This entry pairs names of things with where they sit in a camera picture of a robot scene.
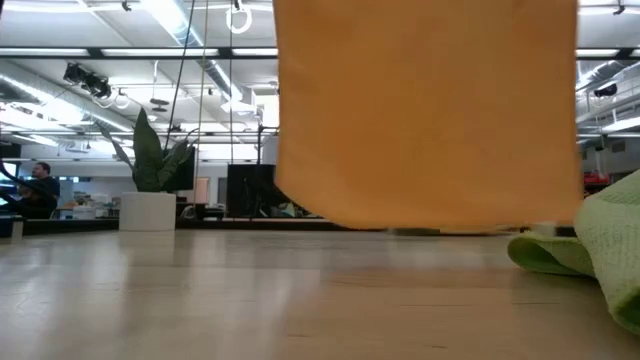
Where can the black partition screen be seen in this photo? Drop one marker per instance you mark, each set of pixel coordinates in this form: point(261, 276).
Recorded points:
point(250, 190)

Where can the person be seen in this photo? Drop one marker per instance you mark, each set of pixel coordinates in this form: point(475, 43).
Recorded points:
point(42, 192)

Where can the green plant in white pot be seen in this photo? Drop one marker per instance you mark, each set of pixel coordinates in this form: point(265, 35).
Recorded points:
point(147, 210)

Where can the lime green microfiber towel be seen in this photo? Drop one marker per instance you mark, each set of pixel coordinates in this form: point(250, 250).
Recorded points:
point(615, 225)

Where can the computer monitor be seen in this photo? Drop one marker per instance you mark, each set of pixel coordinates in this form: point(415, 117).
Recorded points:
point(6, 169)

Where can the orange microfiber towel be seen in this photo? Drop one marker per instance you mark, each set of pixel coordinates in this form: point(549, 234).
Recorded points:
point(425, 125)

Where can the black ceiling spotlight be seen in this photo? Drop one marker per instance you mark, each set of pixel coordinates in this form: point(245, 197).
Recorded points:
point(606, 90)

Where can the shelf with red bins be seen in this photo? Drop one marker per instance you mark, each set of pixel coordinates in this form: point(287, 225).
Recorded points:
point(595, 178)

